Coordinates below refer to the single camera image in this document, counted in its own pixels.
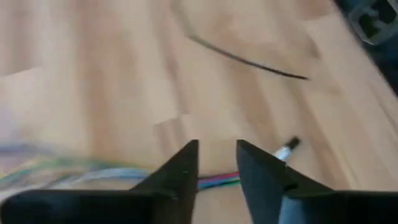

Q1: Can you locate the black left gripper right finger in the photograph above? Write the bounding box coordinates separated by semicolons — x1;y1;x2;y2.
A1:
236;139;398;224

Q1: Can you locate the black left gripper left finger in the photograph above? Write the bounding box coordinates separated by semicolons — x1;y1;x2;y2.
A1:
0;139;200;224

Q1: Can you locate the bundle of coloured wires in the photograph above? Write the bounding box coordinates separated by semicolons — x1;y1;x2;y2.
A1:
43;167;241;187
197;172;240;182

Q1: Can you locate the green wire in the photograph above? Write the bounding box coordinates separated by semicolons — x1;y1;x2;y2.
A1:
0;155;241;191

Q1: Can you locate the thin black cable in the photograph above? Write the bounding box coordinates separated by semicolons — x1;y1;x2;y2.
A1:
186;34;309;81

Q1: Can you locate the black aluminium table frame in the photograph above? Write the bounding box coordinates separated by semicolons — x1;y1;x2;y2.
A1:
332;0;398;97

